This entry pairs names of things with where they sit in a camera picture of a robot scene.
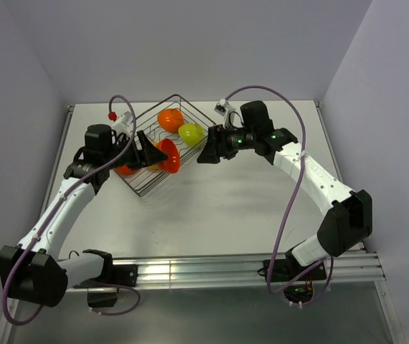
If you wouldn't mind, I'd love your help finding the red-orange bowl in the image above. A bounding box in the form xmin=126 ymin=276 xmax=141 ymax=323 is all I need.
xmin=115 ymin=166 xmax=137 ymax=177
xmin=159 ymin=138 xmax=180 ymax=173

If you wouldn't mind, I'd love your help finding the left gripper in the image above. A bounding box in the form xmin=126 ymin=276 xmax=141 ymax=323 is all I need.
xmin=103 ymin=130 xmax=167 ymax=171

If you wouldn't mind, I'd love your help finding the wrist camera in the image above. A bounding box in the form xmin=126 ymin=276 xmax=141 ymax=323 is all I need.
xmin=108 ymin=111 xmax=133 ymax=135
xmin=215 ymin=99 xmax=237 ymax=129

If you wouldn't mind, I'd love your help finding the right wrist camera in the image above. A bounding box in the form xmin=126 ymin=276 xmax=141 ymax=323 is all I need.
xmin=215 ymin=99 xmax=237 ymax=129

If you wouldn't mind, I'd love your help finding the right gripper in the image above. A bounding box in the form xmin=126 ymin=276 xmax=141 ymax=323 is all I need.
xmin=197 ymin=122 xmax=256 ymax=164

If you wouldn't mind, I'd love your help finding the yellow-orange bowl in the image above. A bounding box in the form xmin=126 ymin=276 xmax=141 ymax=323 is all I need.
xmin=148 ymin=142 xmax=160 ymax=171

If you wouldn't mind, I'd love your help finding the lime green bowl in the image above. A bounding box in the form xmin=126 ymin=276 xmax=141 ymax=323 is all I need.
xmin=178 ymin=123 xmax=205 ymax=147

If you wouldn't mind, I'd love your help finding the aluminium rail frame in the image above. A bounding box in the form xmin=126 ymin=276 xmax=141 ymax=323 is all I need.
xmin=0 ymin=104 xmax=406 ymax=344

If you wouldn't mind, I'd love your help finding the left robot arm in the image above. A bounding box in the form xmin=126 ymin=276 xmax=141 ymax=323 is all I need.
xmin=0 ymin=124 xmax=168 ymax=307

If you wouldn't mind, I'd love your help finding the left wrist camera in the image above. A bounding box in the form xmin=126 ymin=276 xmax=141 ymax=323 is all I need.
xmin=108 ymin=111 xmax=133 ymax=135

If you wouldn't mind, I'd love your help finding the orange bowl white inside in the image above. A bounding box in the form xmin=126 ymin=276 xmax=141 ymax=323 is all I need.
xmin=157 ymin=108 xmax=184 ymax=134

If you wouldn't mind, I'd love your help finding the wire dish rack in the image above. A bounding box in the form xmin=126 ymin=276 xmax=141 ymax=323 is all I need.
xmin=116 ymin=94 xmax=215 ymax=197

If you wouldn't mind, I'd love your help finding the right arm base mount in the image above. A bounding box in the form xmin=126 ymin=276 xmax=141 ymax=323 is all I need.
xmin=271 ymin=259 xmax=332 ymax=306

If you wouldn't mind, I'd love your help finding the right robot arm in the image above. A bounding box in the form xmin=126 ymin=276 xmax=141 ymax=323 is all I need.
xmin=197 ymin=99 xmax=372 ymax=280

